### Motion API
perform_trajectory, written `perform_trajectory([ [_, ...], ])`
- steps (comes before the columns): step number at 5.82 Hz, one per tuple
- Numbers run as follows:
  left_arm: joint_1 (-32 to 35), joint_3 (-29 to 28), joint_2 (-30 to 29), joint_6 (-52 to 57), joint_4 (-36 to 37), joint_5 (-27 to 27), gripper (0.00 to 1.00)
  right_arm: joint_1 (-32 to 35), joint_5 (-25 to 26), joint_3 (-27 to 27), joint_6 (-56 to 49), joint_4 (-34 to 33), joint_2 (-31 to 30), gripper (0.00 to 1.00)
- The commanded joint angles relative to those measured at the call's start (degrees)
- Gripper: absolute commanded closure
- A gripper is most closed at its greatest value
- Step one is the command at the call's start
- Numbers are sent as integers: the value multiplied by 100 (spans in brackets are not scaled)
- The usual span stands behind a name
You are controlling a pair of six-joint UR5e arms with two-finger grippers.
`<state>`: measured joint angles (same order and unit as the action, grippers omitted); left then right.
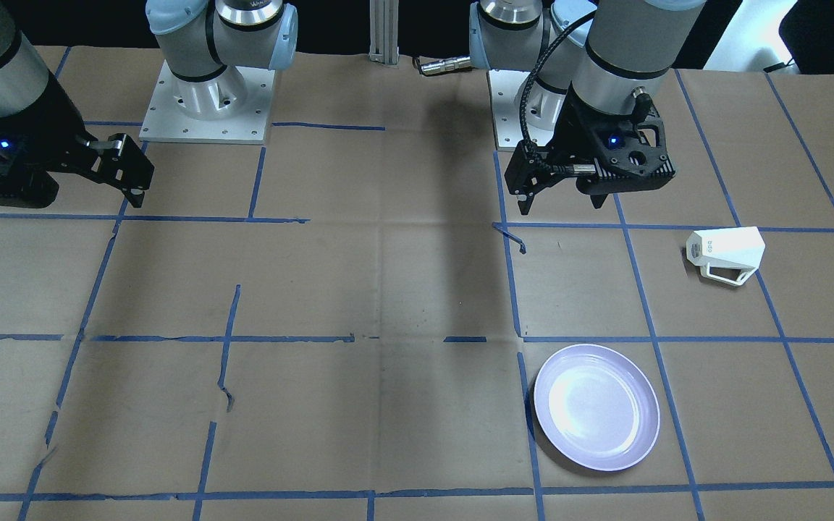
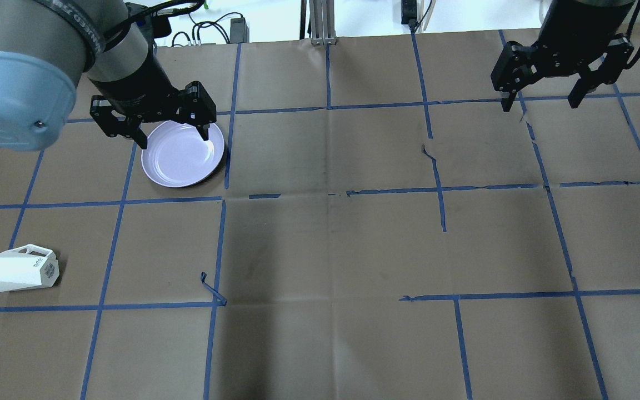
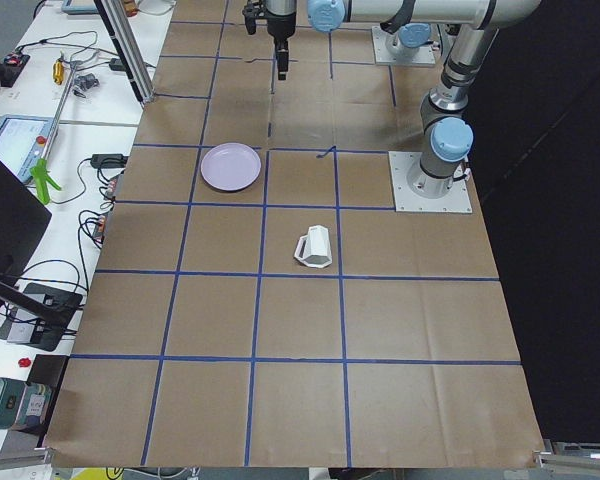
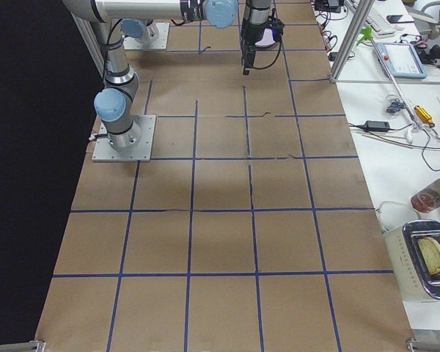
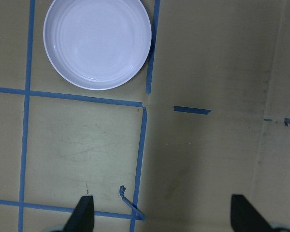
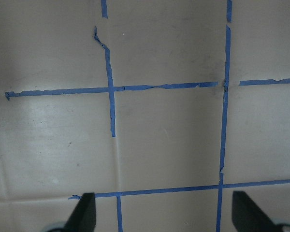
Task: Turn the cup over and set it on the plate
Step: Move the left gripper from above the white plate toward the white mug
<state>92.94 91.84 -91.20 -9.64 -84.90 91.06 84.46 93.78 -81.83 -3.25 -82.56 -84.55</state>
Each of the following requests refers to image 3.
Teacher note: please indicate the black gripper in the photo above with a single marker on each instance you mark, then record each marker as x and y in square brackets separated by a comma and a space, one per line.
[280, 27]

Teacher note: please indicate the white faceted mug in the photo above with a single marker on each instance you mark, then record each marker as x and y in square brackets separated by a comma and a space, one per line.
[313, 249]

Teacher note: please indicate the lilac round plate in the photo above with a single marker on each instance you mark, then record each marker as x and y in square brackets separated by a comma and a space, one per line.
[230, 167]

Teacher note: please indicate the yellow utility knife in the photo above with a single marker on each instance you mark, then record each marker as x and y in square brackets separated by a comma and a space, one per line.
[58, 71]

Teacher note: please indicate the black power adapter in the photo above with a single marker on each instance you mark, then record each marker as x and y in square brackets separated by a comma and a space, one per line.
[108, 161]

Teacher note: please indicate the green grabber tool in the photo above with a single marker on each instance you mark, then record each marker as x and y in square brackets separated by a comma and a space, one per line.
[42, 181]

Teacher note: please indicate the teach pendant tablet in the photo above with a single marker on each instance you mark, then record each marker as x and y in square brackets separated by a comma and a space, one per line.
[22, 140]

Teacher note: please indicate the black monitor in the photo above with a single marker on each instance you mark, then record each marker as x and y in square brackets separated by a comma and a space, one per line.
[23, 222]

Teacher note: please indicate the brown paper table cover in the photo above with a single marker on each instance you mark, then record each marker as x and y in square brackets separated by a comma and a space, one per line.
[260, 302]

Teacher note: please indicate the black monitor stand base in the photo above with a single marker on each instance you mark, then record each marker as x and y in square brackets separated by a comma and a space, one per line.
[22, 327]

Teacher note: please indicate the green box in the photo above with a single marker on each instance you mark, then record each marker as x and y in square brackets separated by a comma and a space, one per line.
[11, 394]

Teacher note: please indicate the aluminium frame post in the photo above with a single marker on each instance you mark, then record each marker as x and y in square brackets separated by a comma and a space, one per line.
[119, 30]

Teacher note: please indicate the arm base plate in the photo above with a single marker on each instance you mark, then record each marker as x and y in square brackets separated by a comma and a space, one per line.
[411, 46]
[416, 192]

